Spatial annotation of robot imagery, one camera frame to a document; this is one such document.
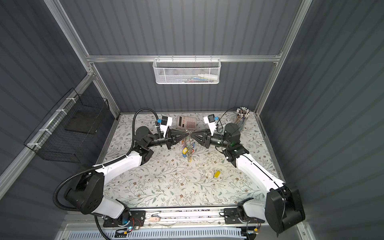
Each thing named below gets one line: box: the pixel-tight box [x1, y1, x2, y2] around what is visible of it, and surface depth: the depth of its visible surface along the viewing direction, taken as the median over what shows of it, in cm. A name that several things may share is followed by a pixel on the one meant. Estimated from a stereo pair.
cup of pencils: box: [235, 106, 251, 129], surface depth 99 cm
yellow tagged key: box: [213, 170, 221, 178], surface depth 91 cm
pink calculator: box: [177, 115, 197, 130], surface depth 114 cm
